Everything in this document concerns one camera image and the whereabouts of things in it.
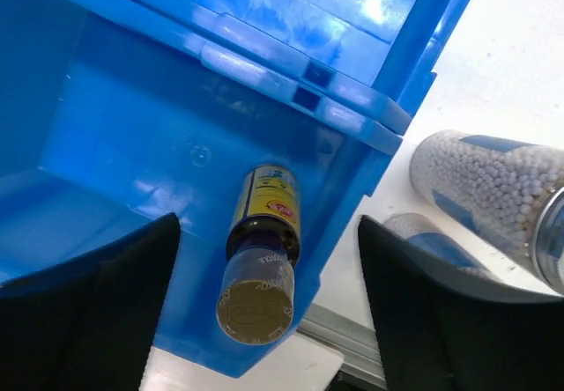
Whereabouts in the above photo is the blue-white shaker, rear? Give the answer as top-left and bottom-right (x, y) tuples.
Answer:
(383, 213), (500, 282)

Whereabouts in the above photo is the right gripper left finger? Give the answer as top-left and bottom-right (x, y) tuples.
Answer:
(1, 213), (181, 390)

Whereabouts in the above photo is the blue three-compartment plastic bin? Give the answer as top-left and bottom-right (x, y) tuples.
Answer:
(1, 0), (470, 378)

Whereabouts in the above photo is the blue-white shaker,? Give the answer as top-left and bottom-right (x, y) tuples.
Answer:
(383, 213), (500, 282)
(410, 130), (563, 293)

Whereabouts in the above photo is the yellow-label brown bottle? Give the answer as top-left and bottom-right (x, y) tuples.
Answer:
(216, 165), (301, 345)

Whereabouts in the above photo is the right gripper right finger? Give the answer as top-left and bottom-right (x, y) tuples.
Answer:
(358, 216), (563, 390)

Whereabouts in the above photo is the blue-white shaker, front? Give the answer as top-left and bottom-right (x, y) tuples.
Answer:
(410, 130), (563, 293)

